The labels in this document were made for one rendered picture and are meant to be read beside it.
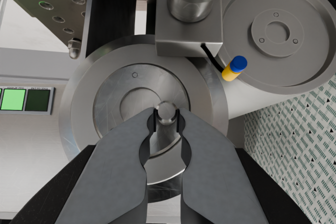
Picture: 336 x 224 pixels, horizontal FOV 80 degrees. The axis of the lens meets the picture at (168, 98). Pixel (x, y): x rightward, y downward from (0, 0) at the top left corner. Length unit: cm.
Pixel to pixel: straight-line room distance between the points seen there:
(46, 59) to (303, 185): 347
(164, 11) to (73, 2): 30
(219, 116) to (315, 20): 13
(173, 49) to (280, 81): 10
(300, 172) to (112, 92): 23
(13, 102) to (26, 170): 17
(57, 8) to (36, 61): 314
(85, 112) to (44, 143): 41
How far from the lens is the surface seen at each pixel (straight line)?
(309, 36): 24
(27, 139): 60
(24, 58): 369
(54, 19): 52
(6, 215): 64
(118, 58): 18
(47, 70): 350
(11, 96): 63
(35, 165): 59
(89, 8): 23
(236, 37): 21
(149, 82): 16
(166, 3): 17
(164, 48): 16
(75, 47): 58
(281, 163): 32
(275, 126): 33
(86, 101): 18
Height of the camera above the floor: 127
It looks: 12 degrees down
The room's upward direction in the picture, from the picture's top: 179 degrees counter-clockwise
